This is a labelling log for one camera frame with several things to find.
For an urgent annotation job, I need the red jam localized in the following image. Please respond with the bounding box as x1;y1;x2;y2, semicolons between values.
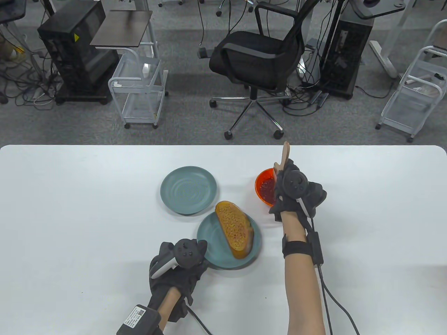
259;177;278;202

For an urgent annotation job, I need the white wire basket cart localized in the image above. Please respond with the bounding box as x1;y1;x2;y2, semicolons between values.
375;19;447;144

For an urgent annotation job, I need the empty teal plate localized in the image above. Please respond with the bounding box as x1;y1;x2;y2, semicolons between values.
160;166;217;215

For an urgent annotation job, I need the black wrist strap with box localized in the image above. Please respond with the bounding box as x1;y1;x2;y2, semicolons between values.
282;232;324;268

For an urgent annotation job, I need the black wrist camera with label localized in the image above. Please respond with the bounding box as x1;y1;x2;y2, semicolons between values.
116;304;164;335

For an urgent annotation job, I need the person's left hand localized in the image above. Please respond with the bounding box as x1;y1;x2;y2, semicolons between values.
149;239;209;322

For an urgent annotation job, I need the white cart with dark top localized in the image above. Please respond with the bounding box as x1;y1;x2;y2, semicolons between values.
89;10;169;130

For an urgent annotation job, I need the person's left forearm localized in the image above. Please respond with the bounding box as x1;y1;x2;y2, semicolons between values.
156;288;182;335

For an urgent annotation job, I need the black office chair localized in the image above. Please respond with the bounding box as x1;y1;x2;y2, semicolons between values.
208;0;314;141

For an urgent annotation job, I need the black computer tower white label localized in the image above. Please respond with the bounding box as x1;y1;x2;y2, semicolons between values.
318;6;375;101

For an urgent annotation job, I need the teal plate with bread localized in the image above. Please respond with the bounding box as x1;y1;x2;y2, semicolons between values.
196;211;263;270

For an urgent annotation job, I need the white desk leg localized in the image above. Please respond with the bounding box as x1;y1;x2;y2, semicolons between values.
369;0;416;80

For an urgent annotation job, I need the wooden spreading spatula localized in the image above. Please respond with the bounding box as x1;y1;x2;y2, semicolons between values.
274;141;291;183

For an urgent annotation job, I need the black computer tower glass side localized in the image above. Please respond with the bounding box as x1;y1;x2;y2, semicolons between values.
37;0;120;105

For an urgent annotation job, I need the black and white hand controller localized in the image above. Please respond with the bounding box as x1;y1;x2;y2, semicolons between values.
150;238;199;280
279;169;310;219

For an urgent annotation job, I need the tangle of floor cables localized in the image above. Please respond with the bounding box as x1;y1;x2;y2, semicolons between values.
0;31;65;109

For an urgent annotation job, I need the orange plastic bowl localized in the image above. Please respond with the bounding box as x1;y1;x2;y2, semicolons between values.
255;168;280;206

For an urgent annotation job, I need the person's right hand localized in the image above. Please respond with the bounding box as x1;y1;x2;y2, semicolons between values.
269;159;328;223

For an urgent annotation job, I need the person's right forearm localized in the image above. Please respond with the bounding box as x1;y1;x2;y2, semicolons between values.
281;209;326;335

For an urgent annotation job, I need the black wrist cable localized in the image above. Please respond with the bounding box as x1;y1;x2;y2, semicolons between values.
316;264;361;335
187;306;213;335

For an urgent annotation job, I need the toasted bread slice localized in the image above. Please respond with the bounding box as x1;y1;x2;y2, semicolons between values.
214;201;255;260

